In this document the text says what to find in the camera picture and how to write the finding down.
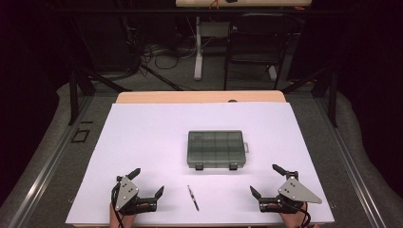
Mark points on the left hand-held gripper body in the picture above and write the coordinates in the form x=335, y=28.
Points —
x=126, y=191

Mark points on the black chair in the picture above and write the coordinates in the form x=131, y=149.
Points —
x=259, y=41

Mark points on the wooden table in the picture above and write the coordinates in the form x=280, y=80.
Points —
x=190, y=96

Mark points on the black horizontal bar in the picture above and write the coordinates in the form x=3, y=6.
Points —
x=126, y=11

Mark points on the light desk top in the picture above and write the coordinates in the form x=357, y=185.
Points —
x=269, y=3

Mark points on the person's left hand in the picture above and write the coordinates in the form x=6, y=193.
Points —
x=126, y=220

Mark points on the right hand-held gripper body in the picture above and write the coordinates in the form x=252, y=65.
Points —
x=293, y=191

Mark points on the grey desk panel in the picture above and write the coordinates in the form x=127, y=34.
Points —
x=215, y=30

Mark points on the white desk leg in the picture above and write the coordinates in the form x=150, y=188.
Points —
x=272, y=73
x=198, y=60

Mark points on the person's right hand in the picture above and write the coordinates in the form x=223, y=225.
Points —
x=293, y=219

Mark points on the black metal frame stand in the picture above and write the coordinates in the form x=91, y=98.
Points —
x=73, y=95
x=332, y=98

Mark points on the small black device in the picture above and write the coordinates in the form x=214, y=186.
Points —
x=231, y=1

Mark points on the grey transparent compartment box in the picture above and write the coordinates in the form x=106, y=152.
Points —
x=215, y=148

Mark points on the aluminium floor rail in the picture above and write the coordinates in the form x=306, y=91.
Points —
x=351, y=171
x=47, y=167

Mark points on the black tripod leg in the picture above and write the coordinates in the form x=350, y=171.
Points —
x=161, y=77

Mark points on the white table sheet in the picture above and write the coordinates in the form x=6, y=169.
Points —
x=142, y=142

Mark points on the dark table grommet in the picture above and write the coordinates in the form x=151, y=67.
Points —
x=233, y=100

